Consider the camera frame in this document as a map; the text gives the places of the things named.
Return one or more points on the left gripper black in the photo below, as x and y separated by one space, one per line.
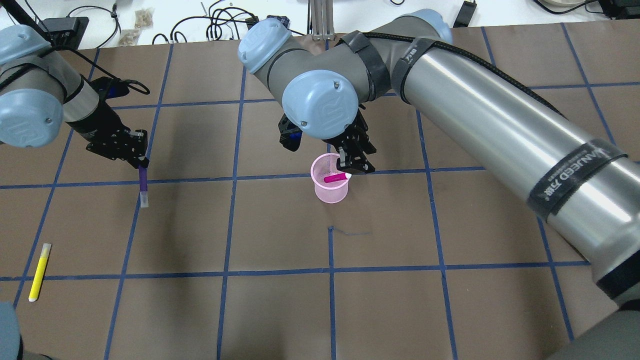
99 126

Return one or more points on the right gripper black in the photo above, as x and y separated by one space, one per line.
356 143

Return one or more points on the pink highlighter pen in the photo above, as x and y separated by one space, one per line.
338 177

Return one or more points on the purple highlighter pen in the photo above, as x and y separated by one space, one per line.
143 187

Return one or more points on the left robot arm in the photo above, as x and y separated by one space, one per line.
40 91

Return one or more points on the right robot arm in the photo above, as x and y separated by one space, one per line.
585 187

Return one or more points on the pink mesh cup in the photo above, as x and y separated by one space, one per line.
325 165

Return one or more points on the yellow highlighter pen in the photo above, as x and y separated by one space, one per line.
38 278

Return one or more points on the black box on desk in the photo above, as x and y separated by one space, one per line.
65 31

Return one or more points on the black power adapter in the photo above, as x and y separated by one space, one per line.
465 14

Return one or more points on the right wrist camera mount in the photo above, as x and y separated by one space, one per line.
290 135

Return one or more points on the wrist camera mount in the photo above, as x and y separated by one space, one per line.
108 88
290 135

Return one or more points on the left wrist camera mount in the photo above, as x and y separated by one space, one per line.
108 88

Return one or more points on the aluminium frame post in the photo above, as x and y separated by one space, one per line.
321 20

